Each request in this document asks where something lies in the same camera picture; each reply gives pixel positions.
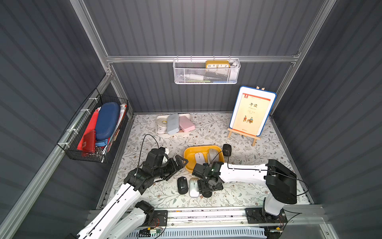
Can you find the blue oval case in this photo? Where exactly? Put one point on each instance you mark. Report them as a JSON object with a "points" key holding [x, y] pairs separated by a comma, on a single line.
{"points": [[107, 120]]}

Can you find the wooden easel stand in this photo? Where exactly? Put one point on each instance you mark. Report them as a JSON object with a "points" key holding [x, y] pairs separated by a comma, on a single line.
{"points": [[243, 134]]}

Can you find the black wire side basket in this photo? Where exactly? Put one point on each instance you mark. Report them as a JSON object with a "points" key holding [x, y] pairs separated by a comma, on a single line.
{"points": [[105, 151]]}

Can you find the white tape roll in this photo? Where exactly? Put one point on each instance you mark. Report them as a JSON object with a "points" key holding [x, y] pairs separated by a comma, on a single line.
{"points": [[161, 124]]}

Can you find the silver mouse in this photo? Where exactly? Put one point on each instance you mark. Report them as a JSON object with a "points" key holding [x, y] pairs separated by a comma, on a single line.
{"points": [[194, 188]]}

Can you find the white wire wall basket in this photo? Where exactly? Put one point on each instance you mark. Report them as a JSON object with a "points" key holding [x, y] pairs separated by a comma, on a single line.
{"points": [[189, 71]]}

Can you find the floral table mat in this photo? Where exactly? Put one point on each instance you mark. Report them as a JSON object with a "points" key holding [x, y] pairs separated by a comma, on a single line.
{"points": [[211, 129]]}

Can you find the black mouse behind box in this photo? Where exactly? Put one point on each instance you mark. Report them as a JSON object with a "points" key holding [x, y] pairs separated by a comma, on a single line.
{"points": [[227, 150]]}

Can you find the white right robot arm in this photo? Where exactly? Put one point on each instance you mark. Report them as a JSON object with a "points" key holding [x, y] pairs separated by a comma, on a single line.
{"points": [[280, 181]]}

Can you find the white tray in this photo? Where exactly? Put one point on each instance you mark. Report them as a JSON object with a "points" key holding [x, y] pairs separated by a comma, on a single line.
{"points": [[165, 135]]}

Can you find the grey pencil case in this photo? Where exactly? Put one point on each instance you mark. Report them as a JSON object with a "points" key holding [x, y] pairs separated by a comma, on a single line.
{"points": [[173, 124]]}

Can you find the yellow clock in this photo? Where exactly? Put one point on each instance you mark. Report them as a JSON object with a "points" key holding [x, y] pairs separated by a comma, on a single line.
{"points": [[217, 64]]}

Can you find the pink case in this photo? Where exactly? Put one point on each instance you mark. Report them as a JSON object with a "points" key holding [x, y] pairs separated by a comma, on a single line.
{"points": [[186, 124]]}

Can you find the yellow storage box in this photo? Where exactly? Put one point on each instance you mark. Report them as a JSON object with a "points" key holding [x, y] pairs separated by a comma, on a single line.
{"points": [[190, 152]]}

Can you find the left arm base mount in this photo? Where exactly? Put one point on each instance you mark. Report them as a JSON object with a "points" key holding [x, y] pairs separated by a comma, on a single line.
{"points": [[158, 218]]}

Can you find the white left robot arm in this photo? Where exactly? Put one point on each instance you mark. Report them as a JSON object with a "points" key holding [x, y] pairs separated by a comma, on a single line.
{"points": [[124, 214]]}

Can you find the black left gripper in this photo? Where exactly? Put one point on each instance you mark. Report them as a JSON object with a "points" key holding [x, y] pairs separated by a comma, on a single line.
{"points": [[172, 164]]}

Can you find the black mouse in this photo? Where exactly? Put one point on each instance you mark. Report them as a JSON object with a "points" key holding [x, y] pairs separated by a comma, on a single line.
{"points": [[227, 150], [182, 185], [207, 194]]}

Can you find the red folder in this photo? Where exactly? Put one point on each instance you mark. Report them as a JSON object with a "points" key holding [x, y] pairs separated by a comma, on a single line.
{"points": [[88, 140]]}

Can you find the small white mouse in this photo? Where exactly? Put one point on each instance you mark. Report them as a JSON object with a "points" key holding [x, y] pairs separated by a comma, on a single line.
{"points": [[199, 158]]}

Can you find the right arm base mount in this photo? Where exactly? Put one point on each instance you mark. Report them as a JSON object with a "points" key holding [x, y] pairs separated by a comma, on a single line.
{"points": [[257, 215]]}

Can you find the beige book with red stripe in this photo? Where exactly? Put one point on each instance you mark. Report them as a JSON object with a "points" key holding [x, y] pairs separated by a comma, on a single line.
{"points": [[250, 113]]}

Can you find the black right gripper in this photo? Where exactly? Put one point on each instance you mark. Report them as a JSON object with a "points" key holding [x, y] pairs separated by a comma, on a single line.
{"points": [[198, 171]]}

